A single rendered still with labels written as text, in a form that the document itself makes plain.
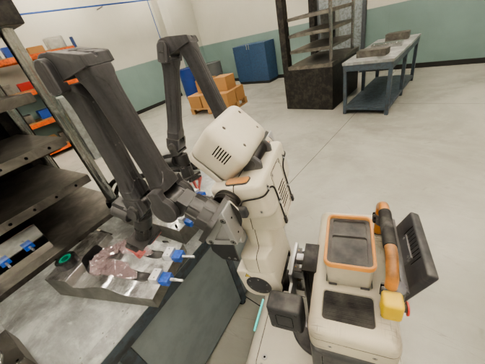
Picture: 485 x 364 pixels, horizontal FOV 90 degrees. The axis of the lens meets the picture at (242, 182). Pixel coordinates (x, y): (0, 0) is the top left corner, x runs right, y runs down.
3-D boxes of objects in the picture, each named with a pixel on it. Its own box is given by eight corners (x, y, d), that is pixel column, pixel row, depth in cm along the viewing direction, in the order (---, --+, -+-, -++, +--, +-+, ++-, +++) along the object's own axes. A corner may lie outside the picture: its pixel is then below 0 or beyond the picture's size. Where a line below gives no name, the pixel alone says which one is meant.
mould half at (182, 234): (216, 209, 131) (210, 189, 124) (185, 244, 113) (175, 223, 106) (156, 195, 157) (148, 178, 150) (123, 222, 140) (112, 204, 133)
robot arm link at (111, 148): (44, 56, 46) (89, 48, 54) (27, 62, 48) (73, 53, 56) (141, 223, 68) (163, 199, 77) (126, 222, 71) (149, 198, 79)
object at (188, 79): (207, 93, 798) (199, 64, 751) (194, 99, 763) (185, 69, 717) (196, 94, 834) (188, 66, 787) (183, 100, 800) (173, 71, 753)
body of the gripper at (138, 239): (125, 244, 80) (123, 231, 75) (145, 223, 87) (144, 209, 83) (143, 252, 79) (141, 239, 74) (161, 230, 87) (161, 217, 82)
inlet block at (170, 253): (198, 256, 102) (194, 247, 99) (194, 266, 98) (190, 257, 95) (172, 254, 106) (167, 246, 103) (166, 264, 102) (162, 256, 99)
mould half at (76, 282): (187, 251, 110) (178, 234, 104) (158, 308, 89) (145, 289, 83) (102, 247, 125) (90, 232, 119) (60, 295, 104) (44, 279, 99)
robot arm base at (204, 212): (212, 227, 57) (231, 196, 66) (183, 210, 57) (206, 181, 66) (203, 244, 63) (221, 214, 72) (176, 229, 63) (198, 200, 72)
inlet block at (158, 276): (188, 279, 93) (183, 270, 91) (182, 290, 89) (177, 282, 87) (159, 276, 97) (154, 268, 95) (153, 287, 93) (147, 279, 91)
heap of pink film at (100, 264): (156, 248, 107) (149, 235, 103) (133, 284, 93) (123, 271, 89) (110, 245, 115) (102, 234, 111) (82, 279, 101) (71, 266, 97)
